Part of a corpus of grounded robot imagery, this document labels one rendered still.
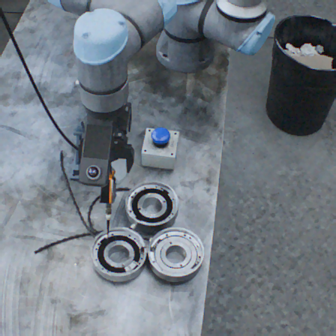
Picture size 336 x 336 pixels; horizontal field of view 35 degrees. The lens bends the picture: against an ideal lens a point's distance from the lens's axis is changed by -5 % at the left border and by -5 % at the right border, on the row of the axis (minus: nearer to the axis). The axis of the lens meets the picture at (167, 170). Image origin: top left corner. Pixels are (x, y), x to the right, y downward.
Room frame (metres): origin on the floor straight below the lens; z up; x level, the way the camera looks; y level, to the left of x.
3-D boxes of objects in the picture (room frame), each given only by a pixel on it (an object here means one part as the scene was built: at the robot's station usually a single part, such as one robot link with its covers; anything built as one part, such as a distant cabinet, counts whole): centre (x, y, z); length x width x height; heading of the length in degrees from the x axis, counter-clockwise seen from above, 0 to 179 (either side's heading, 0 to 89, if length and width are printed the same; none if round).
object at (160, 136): (0.74, 0.02, 0.85); 0.04 x 0.04 x 0.05
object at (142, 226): (0.59, 0.03, 0.82); 0.10 x 0.10 x 0.04
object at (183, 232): (0.48, -0.02, 0.82); 0.10 x 0.10 x 0.04
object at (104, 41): (0.59, 0.10, 1.23); 0.09 x 0.08 x 0.11; 149
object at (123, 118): (0.60, 0.10, 1.07); 0.09 x 0.08 x 0.12; 178
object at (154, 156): (0.74, 0.02, 0.82); 0.08 x 0.07 x 0.05; 175
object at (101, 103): (0.59, 0.11, 1.15); 0.08 x 0.08 x 0.05
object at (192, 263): (0.48, -0.02, 0.82); 0.08 x 0.08 x 0.02
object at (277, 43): (1.63, -0.55, 0.21); 0.34 x 0.34 x 0.43
